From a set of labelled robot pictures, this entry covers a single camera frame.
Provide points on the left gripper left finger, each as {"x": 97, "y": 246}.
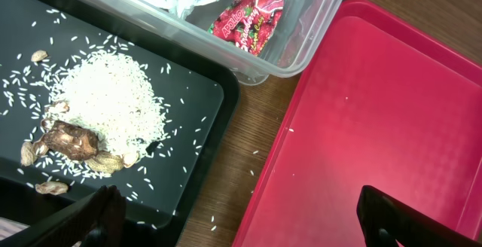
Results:
{"x": 96, "y": 220}

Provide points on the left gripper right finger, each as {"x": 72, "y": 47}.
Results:
{"x": 385, "y": 221}

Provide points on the red snack wrapper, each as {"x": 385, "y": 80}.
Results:
{"x": 248, "y": 24}

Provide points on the rice and food scraps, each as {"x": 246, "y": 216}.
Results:
{"x": 101, "y": 116}

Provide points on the red serving tray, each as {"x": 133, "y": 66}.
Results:
{"x": 380, "y": 104}

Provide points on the black plastic tray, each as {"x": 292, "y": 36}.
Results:
{"x": 40, "y": 40}

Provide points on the clear plastic bin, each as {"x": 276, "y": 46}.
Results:
{"x": 301, "y": 29}

